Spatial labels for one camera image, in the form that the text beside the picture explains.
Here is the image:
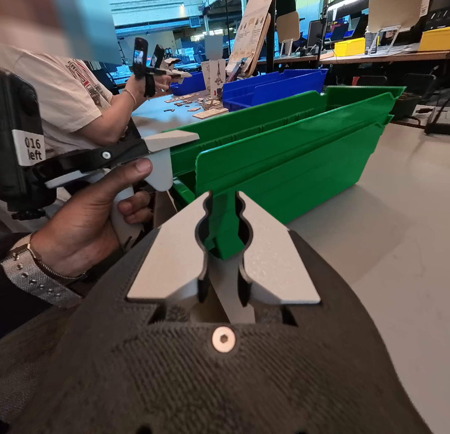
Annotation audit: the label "printed instruction sheet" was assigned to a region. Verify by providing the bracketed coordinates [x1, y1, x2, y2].
[227, 0, 281, 73]

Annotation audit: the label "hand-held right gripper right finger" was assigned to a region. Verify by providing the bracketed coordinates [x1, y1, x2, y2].
[236, 191, 321, 308]

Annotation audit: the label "grey desk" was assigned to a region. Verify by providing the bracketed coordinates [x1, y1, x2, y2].
[131, 87, 231, 132]
[151, 119, 450, 434]

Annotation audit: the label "blue plastic bin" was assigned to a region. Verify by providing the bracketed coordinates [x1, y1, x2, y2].
[221, 68, 329, 112]
[170, 72, 207, 96]

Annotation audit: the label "scattered wooden puzzle pieces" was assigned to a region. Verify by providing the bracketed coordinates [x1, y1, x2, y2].
[163, 91, 231, 121]

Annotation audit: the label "person's left hand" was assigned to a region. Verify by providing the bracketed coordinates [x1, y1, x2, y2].
[30, 158, 154, 279]

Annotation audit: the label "white card with tower drawing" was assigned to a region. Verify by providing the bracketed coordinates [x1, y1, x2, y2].
[201, 59, 226, 97]

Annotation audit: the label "grey studded wrist cuff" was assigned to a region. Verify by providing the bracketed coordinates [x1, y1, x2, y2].
[0, 235, 84, 309]

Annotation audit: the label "person's left forearm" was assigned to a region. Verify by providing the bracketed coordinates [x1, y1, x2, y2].
[0, 230, 85, 338]

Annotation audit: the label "yellow plastic bin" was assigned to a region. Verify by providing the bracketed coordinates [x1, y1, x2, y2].
[334, 37, 367, 57]
[418, 26, 450, 52]

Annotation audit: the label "wooden document stand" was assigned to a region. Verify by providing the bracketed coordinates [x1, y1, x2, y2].
[276, 11, 301, 57]
[246, 14, 272, 78]
[366, 0, 434, 55]

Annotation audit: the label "long wooden workbench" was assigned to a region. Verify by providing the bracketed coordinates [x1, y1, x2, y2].
[225, 49, 450, 66]

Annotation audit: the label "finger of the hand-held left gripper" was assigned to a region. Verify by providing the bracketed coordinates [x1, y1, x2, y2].
[143, 130, 200, 192]

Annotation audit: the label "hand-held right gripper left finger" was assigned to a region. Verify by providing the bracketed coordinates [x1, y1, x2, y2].
[127, 191, 214, 311]

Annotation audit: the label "black device with green lights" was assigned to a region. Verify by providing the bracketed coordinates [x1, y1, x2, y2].
[390, 93, 416, 121]

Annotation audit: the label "black support post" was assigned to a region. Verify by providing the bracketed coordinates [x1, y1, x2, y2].
[265, 0, 279, 74]

